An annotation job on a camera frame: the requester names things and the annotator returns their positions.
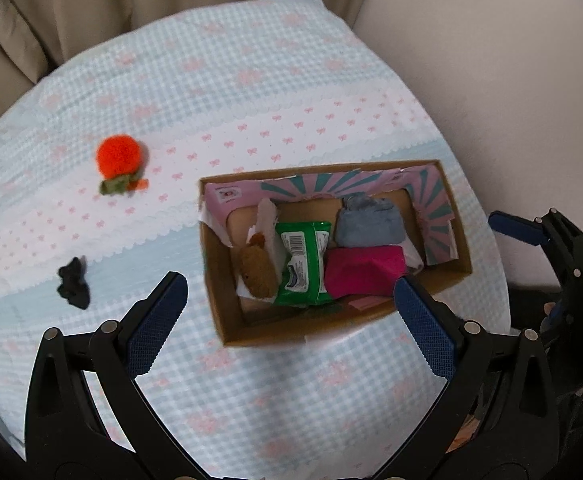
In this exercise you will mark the light grey cloth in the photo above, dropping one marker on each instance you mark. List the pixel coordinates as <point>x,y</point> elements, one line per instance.
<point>366,231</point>

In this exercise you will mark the green wet wipes packet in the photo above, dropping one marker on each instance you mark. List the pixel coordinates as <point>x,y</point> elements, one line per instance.
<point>301,260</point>

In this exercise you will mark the orange plush ball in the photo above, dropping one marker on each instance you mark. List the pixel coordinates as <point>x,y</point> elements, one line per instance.
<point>119,155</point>

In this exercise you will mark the cardboard box with pink print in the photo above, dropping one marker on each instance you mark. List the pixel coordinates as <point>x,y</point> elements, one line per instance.
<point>216,285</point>

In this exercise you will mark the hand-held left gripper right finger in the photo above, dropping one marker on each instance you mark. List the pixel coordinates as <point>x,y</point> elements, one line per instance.
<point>424,330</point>

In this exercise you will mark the light blue checked bed sheet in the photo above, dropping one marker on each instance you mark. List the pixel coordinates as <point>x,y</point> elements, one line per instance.
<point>271,110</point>

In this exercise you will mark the black hair scrunchie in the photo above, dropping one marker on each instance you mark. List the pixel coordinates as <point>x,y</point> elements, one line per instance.
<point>74,285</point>

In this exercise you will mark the magenta cloth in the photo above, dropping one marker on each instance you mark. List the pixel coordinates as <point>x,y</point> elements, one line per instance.
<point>361,270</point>

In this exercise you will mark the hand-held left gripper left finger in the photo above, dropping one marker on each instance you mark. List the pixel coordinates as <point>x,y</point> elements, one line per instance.
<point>156,325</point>

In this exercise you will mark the brown plush toy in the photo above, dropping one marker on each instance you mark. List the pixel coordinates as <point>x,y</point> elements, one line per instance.
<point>256,272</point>

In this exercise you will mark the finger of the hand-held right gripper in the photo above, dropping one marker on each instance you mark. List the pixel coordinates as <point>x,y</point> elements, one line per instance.
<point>557,316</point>
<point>514,225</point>

